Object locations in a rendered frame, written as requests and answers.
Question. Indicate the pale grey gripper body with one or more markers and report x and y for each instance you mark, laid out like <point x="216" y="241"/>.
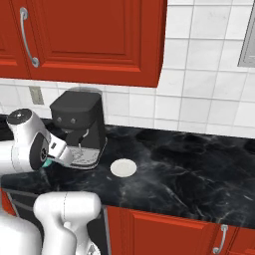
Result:
<point x="63" y="156"/>

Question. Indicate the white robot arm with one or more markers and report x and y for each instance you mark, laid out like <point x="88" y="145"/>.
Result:
<point x="20" y="152"/>

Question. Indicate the black coffee machine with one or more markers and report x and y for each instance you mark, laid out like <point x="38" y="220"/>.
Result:
<point x="84" y="113"/>

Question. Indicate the white round saucer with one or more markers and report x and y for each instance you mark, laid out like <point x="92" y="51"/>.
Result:
<point x="123" y="167"/>

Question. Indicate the teal mug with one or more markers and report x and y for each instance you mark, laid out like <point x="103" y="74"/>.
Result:
<point x="48" y="163"/>

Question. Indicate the red base cupboard door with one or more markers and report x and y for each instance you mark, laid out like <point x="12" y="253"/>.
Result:
<point x="159" y="232"/>
<point x="245" y="242"/>

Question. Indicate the grey metal extractor hood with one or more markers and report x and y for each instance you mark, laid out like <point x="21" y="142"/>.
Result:
<point x="248" y="40"/>

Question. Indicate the grey wall socket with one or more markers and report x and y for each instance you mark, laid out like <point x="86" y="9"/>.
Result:
<point x="36" y="95"/>

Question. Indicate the red wall cupboard door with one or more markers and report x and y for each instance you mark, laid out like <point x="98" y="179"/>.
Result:
<point x="6" y="40"/>
<point x="99" y="36"/>

